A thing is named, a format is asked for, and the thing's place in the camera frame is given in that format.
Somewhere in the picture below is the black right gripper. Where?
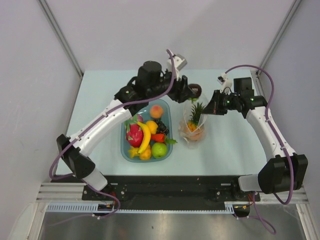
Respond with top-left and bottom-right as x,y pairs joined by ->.
202,89 -> 240,116

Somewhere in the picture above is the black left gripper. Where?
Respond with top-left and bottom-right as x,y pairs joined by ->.
146,67 -> 194,103

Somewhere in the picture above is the dark purple toy mangosteen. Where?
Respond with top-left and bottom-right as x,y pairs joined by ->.
188,83 -> 202,102

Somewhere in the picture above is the small toy pineapple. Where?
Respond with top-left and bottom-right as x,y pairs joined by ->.
187,102 -> 205,132

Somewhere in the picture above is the clear polka dot zip bag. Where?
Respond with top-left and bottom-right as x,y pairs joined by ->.
178,94 -> 209,149

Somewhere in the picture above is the toy peach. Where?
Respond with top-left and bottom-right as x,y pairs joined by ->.
149,104 -> 164,119

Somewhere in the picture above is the red toy wax apple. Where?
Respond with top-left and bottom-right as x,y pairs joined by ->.
132,114 -> 144,123

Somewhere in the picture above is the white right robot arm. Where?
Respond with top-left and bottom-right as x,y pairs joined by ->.
202,73 -> 308,201

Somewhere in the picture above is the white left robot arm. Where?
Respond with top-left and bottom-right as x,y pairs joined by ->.
56,54 -> 201,200

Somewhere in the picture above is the dark toy grape bunch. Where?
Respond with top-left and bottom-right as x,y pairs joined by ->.
154,119 -> 170,136

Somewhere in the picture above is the teal plastic fruit tub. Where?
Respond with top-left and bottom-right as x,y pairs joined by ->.
120,99 -> 177,163

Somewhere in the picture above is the yellow toy lemon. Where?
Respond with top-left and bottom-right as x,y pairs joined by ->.
145,120 -> 158,135

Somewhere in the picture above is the yellow toy banana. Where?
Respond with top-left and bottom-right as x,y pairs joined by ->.
137,122 -> 151,154

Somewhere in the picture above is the green toy apple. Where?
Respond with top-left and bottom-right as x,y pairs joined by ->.
151,142 -> 167,159

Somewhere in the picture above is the pink toy dragon fruit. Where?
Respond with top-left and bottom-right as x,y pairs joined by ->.
124,117 -> 144,148

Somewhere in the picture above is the orange toy tangerine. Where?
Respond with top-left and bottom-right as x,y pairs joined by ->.
139,145 -> 152,161

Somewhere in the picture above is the yellow toy star fruit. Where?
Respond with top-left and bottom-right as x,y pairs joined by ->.
128,146 -> 140,159

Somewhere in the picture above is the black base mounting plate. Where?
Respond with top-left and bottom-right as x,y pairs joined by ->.
51,174 -> 261,211

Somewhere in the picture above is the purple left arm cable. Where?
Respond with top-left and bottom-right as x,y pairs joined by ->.
47,48 -> 177,227

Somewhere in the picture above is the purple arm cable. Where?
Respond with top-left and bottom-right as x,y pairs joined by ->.
47,48 -> 177,227
224,64 -> 295,236

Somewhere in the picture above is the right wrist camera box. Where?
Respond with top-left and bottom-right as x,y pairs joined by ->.
217,72 -> 233,95

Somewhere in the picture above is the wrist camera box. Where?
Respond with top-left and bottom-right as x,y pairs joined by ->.
217,72 -> 233,95
173,54 -> 188,79

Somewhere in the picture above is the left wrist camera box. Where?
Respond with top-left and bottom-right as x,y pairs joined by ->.
173,54 -> 188,79

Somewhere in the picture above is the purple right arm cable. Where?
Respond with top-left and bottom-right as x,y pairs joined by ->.
224,64 -> 295,236

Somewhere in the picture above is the aluminium frame rail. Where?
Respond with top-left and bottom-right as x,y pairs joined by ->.
36,182 -> 87,202

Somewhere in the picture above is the white slotted cable duct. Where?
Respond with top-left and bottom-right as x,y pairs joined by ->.
46,201 -> 237,214

